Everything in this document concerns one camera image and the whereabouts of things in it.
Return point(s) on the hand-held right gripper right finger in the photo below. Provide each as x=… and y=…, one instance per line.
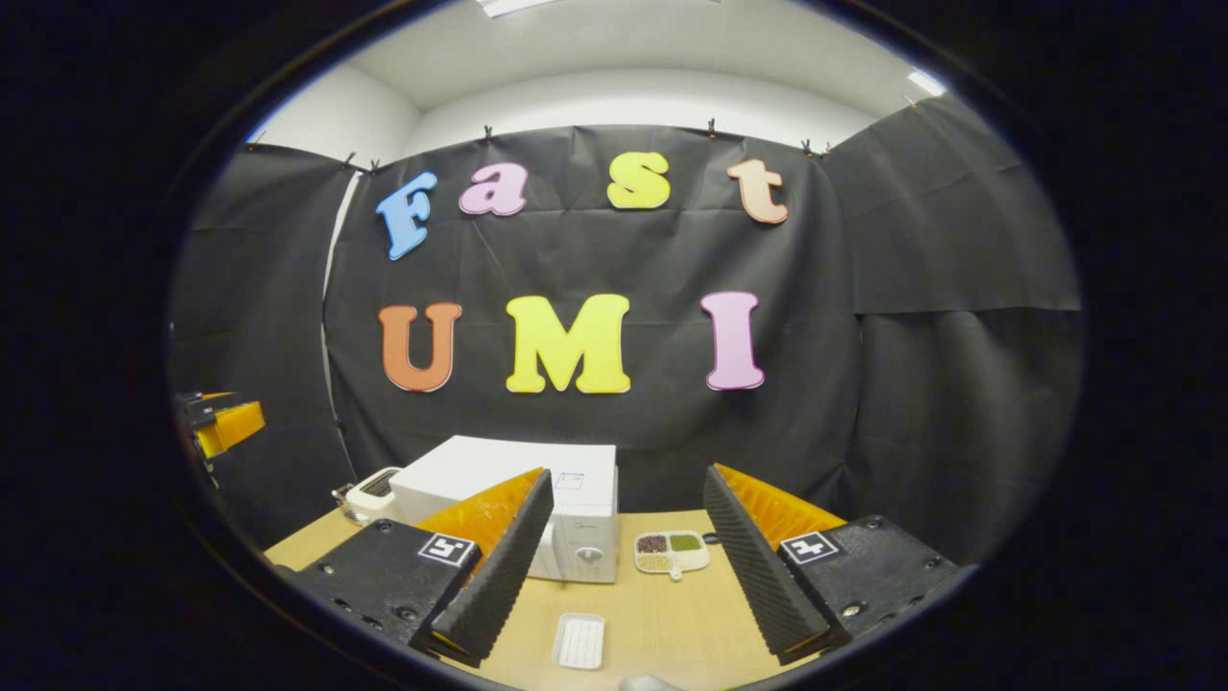
x=758, y=576

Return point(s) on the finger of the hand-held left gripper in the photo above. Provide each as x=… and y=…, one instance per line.
x=230, y=427
x=211, y=397

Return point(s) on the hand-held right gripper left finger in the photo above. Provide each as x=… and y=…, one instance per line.
x=499, y=576

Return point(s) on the white rectangular tray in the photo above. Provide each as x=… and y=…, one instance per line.
x=579, y=641

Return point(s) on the white microwave oven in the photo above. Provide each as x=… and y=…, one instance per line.
x=499, y=470

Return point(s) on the white divided grain dish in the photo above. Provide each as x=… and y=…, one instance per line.
x=670, y=549

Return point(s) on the white toaster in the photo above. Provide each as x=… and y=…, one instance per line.
x=369, y=499

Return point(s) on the black backdrop cloth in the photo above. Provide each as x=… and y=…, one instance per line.
x=624, y=250

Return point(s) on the ceiling light panel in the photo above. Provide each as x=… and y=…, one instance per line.
x=513, y=6

